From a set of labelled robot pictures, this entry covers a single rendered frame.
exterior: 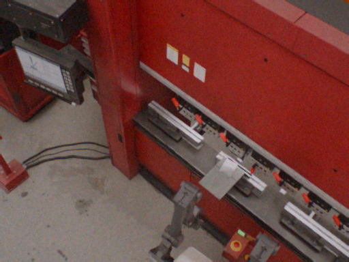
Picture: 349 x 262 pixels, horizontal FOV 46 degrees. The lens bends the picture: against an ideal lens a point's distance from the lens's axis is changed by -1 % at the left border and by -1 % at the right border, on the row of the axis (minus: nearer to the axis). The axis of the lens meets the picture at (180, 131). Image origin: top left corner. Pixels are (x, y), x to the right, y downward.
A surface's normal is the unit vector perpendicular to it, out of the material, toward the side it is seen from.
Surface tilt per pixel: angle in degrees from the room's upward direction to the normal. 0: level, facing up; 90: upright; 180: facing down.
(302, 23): 0
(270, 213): 0
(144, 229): 0
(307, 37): 90
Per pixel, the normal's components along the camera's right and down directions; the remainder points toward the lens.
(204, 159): 0.04, -0.57
